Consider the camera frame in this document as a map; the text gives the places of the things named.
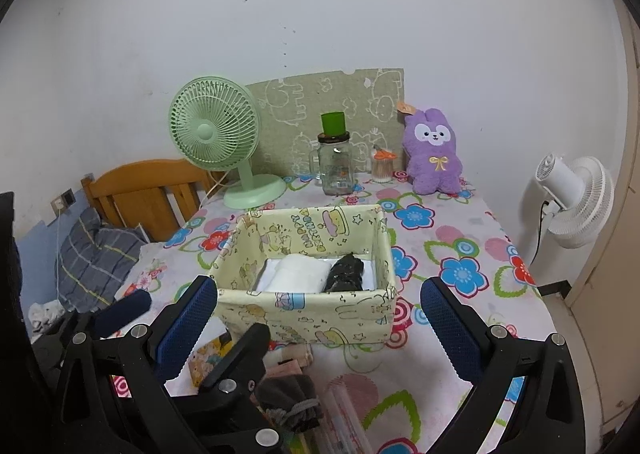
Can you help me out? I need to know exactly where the floral tablecloth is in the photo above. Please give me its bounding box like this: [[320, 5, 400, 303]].
[[107, 173, 553, 454]]

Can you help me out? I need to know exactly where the pink paper packet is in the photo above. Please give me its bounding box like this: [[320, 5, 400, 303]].
[[260, 362, 304, 381]]

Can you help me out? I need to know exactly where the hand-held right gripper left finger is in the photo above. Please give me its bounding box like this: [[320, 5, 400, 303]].
[[54, 277, 219, 454]]

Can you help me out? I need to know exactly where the glass mug jar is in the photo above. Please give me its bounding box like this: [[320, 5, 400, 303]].
[[309, 131, 357, 196]]

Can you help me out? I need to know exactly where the cartoon printed packet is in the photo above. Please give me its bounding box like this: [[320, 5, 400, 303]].
[[189, 321, 236, 387]]

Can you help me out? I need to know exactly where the white crumpled cloth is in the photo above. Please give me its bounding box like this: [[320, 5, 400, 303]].
[[27, 300, 63, 336]]

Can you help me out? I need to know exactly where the purple plush rabbit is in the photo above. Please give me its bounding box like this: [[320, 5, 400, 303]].
[[395, 99, 464, 195]]

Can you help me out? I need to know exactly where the white charging cable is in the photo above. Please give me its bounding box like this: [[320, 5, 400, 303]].
[[53, 208, 68, 297]]

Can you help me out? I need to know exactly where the small cotton swab jar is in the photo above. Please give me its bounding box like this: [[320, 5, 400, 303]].
[[370, 146, 396, 183]]

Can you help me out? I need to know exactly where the green printed board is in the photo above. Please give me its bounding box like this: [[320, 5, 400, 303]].
[[244, 67, 405, 181]]

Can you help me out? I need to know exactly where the wall socket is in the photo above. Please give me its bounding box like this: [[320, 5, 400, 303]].
[[50, 188, 76, 213]]

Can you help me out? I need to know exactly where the green plastic cup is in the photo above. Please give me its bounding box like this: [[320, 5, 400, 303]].
[[320, 111, 348, 135]]

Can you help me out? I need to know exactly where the beige wardrobe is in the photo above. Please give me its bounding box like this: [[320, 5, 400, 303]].
[[567, 0, 640, 435]]

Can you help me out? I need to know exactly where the white rolled towel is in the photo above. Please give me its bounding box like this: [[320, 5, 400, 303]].
[[256, 255, 337, 293]]

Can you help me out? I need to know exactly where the white fan cord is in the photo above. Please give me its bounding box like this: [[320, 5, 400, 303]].
[[198, 169, 233, 210]]

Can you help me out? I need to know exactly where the clear plastic packet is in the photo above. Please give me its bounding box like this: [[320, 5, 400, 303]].
[[319, 381, 373, 454]]

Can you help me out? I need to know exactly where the green desk fan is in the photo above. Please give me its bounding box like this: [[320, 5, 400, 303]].
[[167, 76, 288, 210]]

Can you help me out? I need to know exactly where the black fan cable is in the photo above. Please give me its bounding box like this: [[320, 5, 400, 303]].
[[527, 198, 552, 267]]

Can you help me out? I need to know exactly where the dark grey drawstring pouch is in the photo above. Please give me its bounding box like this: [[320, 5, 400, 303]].
[[254, 374, 322, 435]]

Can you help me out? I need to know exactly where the wooden chair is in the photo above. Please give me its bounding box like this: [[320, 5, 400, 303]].
[[81, 159, 217, 243]]

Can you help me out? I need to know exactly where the dark cloth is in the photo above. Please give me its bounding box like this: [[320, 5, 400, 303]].
[[0, 191, 32, 347]]

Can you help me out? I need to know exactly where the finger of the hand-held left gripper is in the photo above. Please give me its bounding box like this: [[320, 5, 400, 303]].
[[172, 323, 286, 454], [93, 290, 153, 339]]

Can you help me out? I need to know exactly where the cartoon print fabric storage box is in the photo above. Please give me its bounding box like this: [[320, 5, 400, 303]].
[[208, 204, 399, 346]]

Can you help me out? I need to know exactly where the grey plaid pillow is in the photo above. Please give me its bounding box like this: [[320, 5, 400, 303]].
[[54, 207, 147, 313]]

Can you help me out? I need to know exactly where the white standing fan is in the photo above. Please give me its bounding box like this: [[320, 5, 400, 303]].
[[520, 151, 615, 250]]

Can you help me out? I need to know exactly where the black rolled cloth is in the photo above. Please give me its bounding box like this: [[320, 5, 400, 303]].
[[321, 253, 367, 293]]

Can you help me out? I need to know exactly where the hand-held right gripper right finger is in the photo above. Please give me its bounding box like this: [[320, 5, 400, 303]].
[[420, 276, 587, 454]]

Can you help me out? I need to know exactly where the floral bedsheet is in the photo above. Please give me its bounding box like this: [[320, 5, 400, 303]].
[[114, 243, 168, 302]]

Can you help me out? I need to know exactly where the beige folded cloth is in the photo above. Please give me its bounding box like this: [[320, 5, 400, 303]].
[[265, 341, 314, 376]]

